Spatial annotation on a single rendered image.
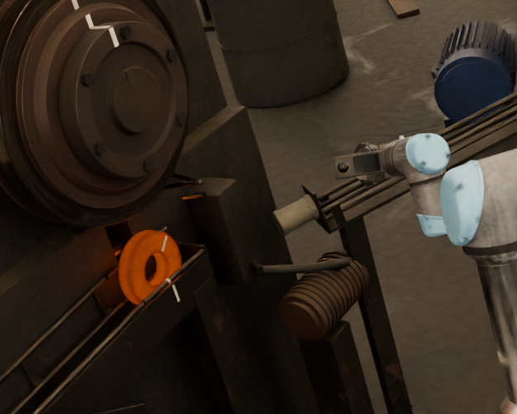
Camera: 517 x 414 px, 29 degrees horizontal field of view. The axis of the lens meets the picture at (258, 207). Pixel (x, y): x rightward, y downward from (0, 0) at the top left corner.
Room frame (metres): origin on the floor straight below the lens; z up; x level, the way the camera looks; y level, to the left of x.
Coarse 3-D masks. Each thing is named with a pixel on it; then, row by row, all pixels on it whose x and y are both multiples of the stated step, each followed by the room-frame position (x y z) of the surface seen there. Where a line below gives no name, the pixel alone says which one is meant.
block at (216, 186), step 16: (192, 192) 1.97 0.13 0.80; (208, 192) 1.94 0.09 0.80; (224, 192) 1.93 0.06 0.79; (240, 192) 1.96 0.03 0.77; (192, 208) 1.97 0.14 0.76; (208, 208) 1.94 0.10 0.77; (224, 208) 1.92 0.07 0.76; (240, 208) 1.95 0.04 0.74; (208, 224) 1.95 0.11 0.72; (224, 224) 1.92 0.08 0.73; (240, 224) 1.94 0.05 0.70; (208, 240) 1.96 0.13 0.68; (224, 240) 1.93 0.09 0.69; (240, 240) 1.93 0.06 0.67; (224, 256) 1.94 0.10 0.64; (240, 256) 1.92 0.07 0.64; (256, 256) 1.95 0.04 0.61; (224, 272) 1.95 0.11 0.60; (240, 272) 1.92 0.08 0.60; (256, 272) 1.94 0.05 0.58
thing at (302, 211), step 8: (304, 200) 1.97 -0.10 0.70; (312, 200) 1.96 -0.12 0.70; (288, 208) 1.97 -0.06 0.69; (296, 208) 1.96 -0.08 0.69; (304, 208) 1.96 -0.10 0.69; (312, 208) 1.95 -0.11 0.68; (280, 216) 1.95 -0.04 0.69; (288, 216) 1.95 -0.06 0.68; (296, 216) 1.95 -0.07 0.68; (304, 216) 1.95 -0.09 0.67; (312, 216) 1.96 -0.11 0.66; (280, 224) 1.94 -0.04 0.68; (288, 224) 1.94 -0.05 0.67; (296, 224) 1.95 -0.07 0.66; (288, 232) 1.94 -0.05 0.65
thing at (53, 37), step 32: (64, 0) 1.75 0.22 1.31; (96, 0) 1.80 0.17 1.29; (128, 0) 1.85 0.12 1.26; (32, 32) 1.70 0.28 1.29; (64, 32) 1.71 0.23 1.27; (160, 32) 1.89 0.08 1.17; (32, 64) 1.67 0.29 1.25; (32, 96) 1.65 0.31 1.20; (32, 128) 1.63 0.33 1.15; (32, 160) 1.63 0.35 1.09; (64, 160) 1.63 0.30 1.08; (64, 192) 1.64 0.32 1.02; (96, 192) 1.68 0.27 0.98; (128, 192) 1.74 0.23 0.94
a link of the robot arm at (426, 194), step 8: (440, 176) 1.66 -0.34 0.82; (416, 184) 1.66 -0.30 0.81; (424, 184) 1.65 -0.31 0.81; (432, 184) 1.65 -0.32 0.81; (440, 184) 1.65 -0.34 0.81; (416, 192) 1.66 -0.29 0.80; (424, 192) 1.65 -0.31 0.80; (432, 192) 1.65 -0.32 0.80; (416, 200) 1.66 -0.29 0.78; (424, 200) 1.65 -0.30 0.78; (432, 200) 1.64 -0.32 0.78; (416, 208) 1.67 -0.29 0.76; (424, 208) 1.64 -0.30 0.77; (432, 208) 1.64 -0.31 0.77; (440, 208) 1.63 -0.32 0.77; (424, 216) 1.64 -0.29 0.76; (432, 216) 1.63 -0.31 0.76; (440, 216) 1.63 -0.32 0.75; (424, 224) 1.64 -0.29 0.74; (432, 224) 1.63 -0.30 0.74; (440, 224) 1.62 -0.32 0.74; (424, 232) 1.65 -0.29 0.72; (432, 232) 1.63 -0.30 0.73; (440, 232) 1.62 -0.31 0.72
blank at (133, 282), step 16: (144, 240) 1.79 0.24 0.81; (160, 240) 1.82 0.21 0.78; (128, 256) 1.76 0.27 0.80; (144, 256) 1.78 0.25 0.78; (160, 256) 1.82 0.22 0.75; (176, 256) 1.84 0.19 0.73; (128, 272) 1.74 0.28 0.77; (144, 272) 1.77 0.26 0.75; (160, 272) 1.82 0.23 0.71; (128, 288) 1.74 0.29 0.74; (144, 288) 1.76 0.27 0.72
